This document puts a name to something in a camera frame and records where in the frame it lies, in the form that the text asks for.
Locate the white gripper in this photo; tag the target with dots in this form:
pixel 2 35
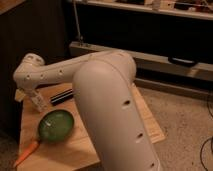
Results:
pixel 29 92

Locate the clear plastic bottle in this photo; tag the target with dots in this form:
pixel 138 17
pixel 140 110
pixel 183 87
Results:
pixel 39 102

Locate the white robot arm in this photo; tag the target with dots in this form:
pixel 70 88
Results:
pixel 102 84

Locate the green ceramic bowl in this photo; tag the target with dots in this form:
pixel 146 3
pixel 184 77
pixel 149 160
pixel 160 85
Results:
pixel 55 126

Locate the black rectangular box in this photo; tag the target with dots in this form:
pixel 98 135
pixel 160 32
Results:
pixel 61 97

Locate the orange carrot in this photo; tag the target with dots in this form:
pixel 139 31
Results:
pixel 29 150

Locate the wooden table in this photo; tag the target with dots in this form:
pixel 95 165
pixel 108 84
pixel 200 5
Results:
pixel 73 154

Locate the metal stand pole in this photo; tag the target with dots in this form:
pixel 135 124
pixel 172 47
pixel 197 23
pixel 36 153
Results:
pixel 79 36

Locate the low wooden shelf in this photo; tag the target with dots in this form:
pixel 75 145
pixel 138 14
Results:
pixel 151 62

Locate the black handle on shelf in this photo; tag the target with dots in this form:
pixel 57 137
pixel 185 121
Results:
pixel 185 63

